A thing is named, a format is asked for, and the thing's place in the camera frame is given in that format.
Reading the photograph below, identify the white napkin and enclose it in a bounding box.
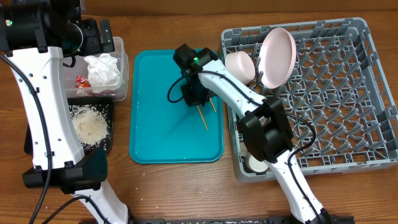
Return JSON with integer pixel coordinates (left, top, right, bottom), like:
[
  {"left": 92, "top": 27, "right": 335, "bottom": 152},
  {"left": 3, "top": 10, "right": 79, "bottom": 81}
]
[{"left": 84, "top": 53, "right": 121, "bottom": 93}]

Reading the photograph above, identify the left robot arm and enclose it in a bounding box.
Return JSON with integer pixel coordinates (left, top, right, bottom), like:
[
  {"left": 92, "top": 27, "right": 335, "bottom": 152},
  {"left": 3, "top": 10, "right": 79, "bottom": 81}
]
[{"left": 1, "top": 0, "right": 134, "bottom": 223}]

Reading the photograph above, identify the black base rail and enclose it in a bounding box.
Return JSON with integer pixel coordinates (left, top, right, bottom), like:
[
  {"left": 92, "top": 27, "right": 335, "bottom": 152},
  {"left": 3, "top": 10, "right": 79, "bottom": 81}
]
[{"left": 79, "top": 215, "right": 355, "bottom": 224}]

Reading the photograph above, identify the black tray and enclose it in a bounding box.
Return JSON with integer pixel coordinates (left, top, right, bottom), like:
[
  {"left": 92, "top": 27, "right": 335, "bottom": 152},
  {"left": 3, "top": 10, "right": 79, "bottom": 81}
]
[{"left": 24, "top": 96, "right": 114, "bottom": 156}]

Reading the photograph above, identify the teal serving tray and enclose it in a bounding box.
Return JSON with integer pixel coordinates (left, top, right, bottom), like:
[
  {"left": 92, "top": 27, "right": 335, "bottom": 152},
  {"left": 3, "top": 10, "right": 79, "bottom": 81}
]
[{"left": 129, "top": 50, "right": 224, "bottom": 164}]

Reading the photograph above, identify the rice pile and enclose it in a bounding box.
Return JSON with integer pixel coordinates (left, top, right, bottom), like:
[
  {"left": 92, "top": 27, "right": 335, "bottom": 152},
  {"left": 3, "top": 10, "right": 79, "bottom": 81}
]
[{"left": 69, "top": 105, "right": 109, "bottom": 146}]

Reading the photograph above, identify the pink bowl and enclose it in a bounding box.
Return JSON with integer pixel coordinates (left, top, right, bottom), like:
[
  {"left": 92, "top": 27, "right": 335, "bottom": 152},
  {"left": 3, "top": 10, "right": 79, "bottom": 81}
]
[{"left": 225, "top": 51, "right": 256, "bottom": 85}]

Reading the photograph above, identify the red snack wrapper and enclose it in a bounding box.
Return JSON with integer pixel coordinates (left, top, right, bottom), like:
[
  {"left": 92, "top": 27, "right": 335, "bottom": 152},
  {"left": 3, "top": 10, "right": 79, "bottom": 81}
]
[{"left": 75, "top": 76, "right": 91, "bottom": 88}]

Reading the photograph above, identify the clear plastic bin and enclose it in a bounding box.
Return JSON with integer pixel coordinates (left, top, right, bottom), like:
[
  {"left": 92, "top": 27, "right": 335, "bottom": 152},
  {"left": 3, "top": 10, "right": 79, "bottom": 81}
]
[{"left": 63, "top": 37, "right": 129, "bottom": 101}]

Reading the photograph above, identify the white plate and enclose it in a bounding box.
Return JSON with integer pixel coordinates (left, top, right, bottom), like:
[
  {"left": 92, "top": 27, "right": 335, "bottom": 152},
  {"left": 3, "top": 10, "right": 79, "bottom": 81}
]
[{"left": 258, "top": 27, "right": 297, "bottom": 89}]

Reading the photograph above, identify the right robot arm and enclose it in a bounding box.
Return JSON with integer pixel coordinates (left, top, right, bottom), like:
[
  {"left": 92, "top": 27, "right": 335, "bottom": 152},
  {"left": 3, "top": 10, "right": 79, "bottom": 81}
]
[{"left": 173, "top": 44, "right": 333, "bottom": 223}]

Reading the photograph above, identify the white cup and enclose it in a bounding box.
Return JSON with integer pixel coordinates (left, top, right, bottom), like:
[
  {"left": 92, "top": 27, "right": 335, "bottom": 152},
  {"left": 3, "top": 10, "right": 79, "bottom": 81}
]
[{"left": 244, "top": 153, "right": 269, "bottom": 173}]

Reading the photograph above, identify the grey dish rack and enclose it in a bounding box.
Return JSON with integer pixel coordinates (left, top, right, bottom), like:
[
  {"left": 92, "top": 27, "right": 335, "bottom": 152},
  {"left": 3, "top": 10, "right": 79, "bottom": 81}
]
[{"left": 219, "top": 17, "right": 398, "bottom": 184}]

